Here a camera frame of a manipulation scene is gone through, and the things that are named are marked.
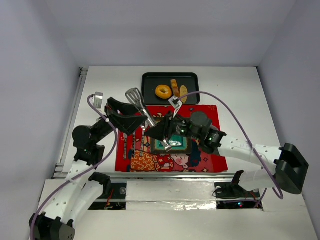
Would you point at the red patterned placemat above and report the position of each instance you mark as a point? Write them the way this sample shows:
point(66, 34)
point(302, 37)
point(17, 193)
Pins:
point(197, 161)

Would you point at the pale bread slice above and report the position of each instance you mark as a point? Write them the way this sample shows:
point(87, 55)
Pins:
point(183, 91)

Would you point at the teal square plate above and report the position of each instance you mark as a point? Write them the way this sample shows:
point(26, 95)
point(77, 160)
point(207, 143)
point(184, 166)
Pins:
point(179, 145)

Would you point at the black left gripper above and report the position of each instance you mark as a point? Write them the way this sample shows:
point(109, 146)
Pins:
point(110, 115)

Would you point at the patterned handle spoon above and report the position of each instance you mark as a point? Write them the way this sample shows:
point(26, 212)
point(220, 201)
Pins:
point(142, 145)

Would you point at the aluminium frame rail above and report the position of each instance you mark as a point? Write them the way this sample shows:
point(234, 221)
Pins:
point(236, 91)

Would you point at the metal serving tongs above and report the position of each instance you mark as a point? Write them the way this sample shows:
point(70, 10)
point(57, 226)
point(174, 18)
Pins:
point(134, 96)

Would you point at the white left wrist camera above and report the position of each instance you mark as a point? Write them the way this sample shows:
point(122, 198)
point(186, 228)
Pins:
point(98, 100)

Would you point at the black baking tray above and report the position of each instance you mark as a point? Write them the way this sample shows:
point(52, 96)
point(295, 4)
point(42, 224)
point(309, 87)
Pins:
point(151, 80)

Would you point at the silver foil covered panel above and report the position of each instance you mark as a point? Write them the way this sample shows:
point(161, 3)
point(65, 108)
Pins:
point(170, 195)

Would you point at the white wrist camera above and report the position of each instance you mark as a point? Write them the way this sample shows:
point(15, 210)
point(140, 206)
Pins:
point(98, 100)
point(175, 102)

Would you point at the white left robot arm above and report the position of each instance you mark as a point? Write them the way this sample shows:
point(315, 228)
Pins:
point(56, 218)

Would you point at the brown bread slice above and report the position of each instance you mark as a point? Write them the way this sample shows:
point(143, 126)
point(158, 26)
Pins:
point(175, 88)

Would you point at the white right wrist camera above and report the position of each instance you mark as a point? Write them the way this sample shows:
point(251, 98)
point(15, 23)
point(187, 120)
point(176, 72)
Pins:
point(175, 102)

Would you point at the patterned handle fork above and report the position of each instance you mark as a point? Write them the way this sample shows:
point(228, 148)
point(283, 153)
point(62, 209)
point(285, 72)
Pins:
point(134, 145)

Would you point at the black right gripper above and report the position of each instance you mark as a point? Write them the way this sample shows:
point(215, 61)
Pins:
point(169, 127)

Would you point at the patterned handle knife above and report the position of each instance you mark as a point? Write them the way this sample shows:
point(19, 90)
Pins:
point(125, 139)

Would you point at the glazed donut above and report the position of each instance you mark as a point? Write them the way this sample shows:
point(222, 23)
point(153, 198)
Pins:
point(163, 92)

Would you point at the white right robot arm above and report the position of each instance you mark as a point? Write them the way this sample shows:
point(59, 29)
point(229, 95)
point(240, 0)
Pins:
point(282, 167)

